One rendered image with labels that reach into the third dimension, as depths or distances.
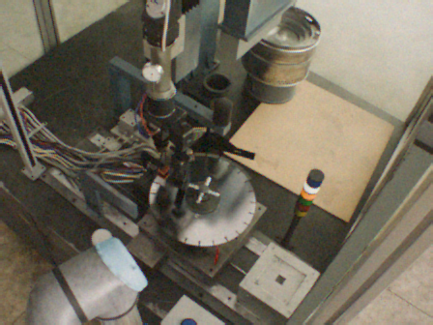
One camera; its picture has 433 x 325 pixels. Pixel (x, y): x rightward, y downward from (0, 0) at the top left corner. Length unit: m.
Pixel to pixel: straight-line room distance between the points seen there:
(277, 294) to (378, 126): 1.01
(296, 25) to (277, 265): 1.02
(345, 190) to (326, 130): 0.31
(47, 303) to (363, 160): 1.43
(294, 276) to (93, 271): 0.73
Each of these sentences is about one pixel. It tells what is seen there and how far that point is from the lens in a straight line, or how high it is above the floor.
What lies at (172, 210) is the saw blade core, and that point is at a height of 0.95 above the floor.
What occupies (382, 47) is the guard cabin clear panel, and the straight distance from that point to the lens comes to 2.05.
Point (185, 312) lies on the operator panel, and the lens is 1.29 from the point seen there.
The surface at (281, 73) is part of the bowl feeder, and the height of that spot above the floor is 0.97.
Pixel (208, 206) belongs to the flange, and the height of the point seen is 0.96.
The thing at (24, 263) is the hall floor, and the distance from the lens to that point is 2.44.
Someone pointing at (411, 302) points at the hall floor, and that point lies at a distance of 2.56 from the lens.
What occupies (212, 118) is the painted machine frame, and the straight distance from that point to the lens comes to 1.47.
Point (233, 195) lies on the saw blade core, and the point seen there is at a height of 0.95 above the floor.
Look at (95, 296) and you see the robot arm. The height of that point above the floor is 1.37.
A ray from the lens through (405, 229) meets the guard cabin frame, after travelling 0.51.
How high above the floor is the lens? 2.12
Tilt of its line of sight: 53 degrees down
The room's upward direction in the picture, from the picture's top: 9 degrees clockwise
